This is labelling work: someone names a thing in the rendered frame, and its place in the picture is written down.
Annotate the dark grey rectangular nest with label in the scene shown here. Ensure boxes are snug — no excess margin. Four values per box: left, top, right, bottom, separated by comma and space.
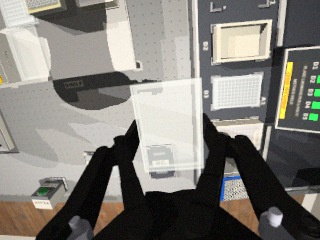
149, 171, 176, 180

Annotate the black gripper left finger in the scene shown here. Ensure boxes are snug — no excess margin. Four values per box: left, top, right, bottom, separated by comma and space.
35, 119, 155, 240

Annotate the clear plastic lid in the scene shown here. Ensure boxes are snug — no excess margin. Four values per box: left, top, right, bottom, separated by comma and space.
20, 0, 67, 17
4, 24, 55, 81
130, 76, 204, 172

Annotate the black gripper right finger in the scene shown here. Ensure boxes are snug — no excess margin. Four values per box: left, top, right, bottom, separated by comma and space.
184, 113, 320, 240

